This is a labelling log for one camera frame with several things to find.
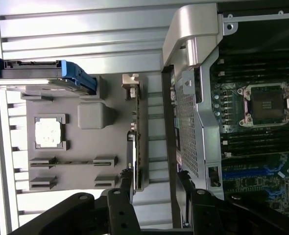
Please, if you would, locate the green RAM stick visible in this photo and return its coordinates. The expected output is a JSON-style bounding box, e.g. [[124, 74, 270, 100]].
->
[[30, 159, 116, 167]]

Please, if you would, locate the silver case handle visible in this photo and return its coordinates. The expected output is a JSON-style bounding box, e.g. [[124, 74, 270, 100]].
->
[[163, 4, 220, 68]]

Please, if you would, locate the grey plastic parts rack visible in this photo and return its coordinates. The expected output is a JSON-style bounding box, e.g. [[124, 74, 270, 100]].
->
[[22, 74, 150, 193]]

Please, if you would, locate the black RAM slot bank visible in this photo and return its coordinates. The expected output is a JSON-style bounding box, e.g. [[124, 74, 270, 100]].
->
[[219, 55, 289, 83], [220, 132, 289, 161]]

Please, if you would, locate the CPU socket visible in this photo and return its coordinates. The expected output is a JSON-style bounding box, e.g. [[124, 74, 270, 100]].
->
[[237, 83, 289, 128]]

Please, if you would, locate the green motherboard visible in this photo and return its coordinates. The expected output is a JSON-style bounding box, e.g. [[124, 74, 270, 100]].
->
[[209, 44, 289, 218]]

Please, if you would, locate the hard disk in blue caddy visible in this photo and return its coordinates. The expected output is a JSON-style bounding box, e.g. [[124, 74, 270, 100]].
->
[[0, 57, 97, 96]]

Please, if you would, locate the blue expansion slot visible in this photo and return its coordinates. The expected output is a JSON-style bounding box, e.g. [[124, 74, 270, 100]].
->
[[222, 168, 289, 178]]

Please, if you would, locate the black open PC case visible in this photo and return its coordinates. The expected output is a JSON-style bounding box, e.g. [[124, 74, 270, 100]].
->
[[161, 0, 289, 235]]

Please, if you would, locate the silver CPU chip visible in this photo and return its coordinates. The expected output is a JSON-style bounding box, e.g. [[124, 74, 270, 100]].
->
[[34, 119, 62, 147]]

